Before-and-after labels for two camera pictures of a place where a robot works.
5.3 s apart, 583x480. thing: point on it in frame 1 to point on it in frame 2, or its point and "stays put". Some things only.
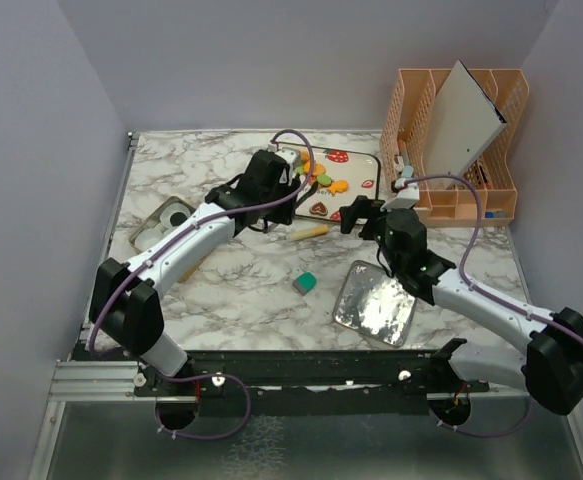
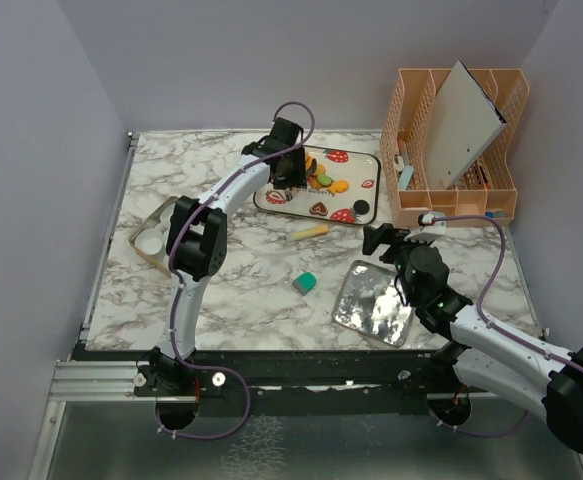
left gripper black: x=283 y=215 to x=298 y=177
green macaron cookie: x=324 y=180 stays put
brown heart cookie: x=318 y=208 stays put
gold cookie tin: x=163 y=219 stays put
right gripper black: x=362 y=208 to x=386 y=233
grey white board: x=462 y=125 stays put
